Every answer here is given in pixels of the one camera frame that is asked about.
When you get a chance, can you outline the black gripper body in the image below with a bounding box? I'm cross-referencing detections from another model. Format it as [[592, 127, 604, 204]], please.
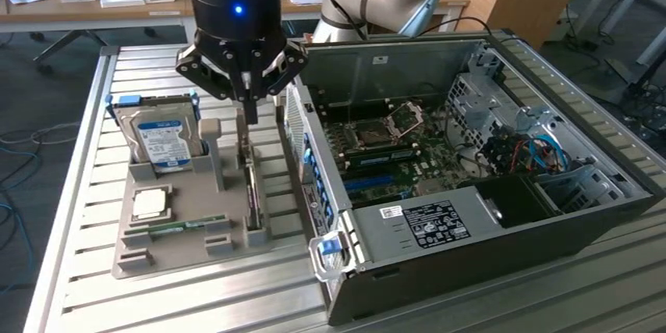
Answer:
[[186, 0, 286, 76]]

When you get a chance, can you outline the hard disk with blue rails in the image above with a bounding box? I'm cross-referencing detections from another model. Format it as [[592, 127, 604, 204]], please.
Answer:
[[106, 90, 210, 175]]

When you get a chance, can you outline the CPU socket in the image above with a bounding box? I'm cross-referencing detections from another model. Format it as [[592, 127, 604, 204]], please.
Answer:
[[353, 120, 402, 151]]

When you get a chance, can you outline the metal socket cover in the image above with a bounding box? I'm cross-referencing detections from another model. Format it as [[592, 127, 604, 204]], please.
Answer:
[[385, 101, 426, 139]]

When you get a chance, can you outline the thin metal locking lever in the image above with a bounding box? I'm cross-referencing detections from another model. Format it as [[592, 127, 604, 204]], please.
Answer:
[[398, 119, 423, 140]]

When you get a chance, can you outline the blue expansion slot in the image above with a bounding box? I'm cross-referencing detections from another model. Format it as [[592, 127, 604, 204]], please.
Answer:
[[343, 174, 395, 195]]

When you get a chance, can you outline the gray parts rack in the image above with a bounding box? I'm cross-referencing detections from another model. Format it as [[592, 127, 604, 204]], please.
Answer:
[[111, 117, 277, 280]]

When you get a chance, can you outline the silver CPU chip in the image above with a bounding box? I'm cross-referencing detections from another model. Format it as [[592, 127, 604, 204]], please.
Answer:
[[133, 189, 169, 220]]

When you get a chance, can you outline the green motherboard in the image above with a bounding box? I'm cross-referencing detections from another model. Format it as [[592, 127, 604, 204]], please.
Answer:
[[322, 94, 485, 209]]

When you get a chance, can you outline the silver perforated drive cage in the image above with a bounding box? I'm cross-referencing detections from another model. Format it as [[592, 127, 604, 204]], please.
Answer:
[[446, 71, 556, 147]]

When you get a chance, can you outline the gray power supply unit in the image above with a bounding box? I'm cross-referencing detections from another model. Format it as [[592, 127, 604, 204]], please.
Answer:
[[353, 186, 504, 264]]

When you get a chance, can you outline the black open PC case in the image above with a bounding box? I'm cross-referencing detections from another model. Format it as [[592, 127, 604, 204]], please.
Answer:
[[273, 28, 658, 326]]

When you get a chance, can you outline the silver disk bay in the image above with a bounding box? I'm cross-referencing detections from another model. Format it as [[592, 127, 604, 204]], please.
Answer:
[[533, 164, 629, 215]]

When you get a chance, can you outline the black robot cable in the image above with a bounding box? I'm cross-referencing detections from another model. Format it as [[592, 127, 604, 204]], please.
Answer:
[[310, 0, 369, 41]]

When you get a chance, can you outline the gray floor cable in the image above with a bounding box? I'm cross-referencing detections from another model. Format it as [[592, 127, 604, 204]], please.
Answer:
[[0, 122, 83, 147]]

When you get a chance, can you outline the wooden desk with white frame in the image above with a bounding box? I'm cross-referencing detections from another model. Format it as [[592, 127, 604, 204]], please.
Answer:
[[0, 0, 473, 75]]

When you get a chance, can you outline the thin black cable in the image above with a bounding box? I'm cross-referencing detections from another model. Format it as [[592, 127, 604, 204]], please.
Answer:
[[423, 15, 522, 41]]

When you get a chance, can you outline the blue disk wire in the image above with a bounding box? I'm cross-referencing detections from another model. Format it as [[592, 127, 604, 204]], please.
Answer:
[[525, 133, 573, 175]]

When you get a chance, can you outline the blue floor cable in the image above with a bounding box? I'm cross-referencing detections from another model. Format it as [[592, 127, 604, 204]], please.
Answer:
[[0, 145, 42, 295]]

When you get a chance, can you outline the white table frame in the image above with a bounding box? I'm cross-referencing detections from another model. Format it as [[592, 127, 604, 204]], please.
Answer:
[[569, 0, 666, 66]]

